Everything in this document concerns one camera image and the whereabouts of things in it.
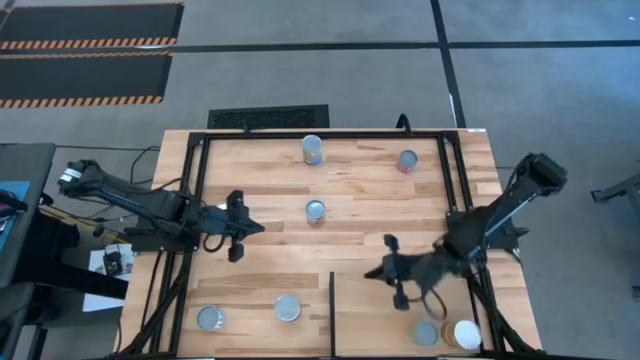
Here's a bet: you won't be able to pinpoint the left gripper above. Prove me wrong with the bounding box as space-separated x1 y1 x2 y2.
202 189 266 263

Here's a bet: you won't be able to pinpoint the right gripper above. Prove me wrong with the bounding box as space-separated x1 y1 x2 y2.
364 234 454 311

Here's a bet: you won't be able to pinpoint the orange slices print can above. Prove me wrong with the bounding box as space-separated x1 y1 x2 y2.
304 199 327 225

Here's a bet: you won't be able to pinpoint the grey lid tin can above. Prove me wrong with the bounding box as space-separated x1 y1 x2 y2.
411 319 441 348

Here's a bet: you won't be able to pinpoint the peaches label tin can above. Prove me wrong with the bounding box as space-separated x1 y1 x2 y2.
273 293 303 323
300 133 324 167

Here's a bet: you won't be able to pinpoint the red green peas can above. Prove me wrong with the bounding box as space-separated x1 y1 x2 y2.
195 305 227 333

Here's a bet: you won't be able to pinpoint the white lid tin can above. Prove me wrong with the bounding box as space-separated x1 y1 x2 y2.
440 319 483 351

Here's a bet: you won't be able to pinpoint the red sided tin can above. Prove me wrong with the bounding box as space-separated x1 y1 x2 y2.
396 149 420 175

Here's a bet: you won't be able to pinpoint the black shelf divider bar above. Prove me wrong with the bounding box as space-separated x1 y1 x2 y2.
328 271 336 359

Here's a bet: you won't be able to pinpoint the black floor grille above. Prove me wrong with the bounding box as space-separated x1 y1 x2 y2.
207 103 331 130

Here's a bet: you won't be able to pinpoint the small black device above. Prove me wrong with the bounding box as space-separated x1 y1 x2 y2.
102 251 124 276

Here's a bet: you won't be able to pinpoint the white paper sheets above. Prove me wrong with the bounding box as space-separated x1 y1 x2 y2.
82 243 136 314

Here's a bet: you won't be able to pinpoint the dark grey desk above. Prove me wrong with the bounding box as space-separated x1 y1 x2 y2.
0 143 57 289

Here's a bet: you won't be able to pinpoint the black hazard-striped floor mat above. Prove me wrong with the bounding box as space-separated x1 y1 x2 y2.
0 2 185 51
0 51 174 110

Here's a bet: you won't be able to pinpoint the blue sheet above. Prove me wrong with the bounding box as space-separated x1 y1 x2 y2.
0 180 31 251

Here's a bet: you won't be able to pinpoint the black floor cable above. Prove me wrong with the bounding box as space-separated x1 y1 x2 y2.
128 144 162 186

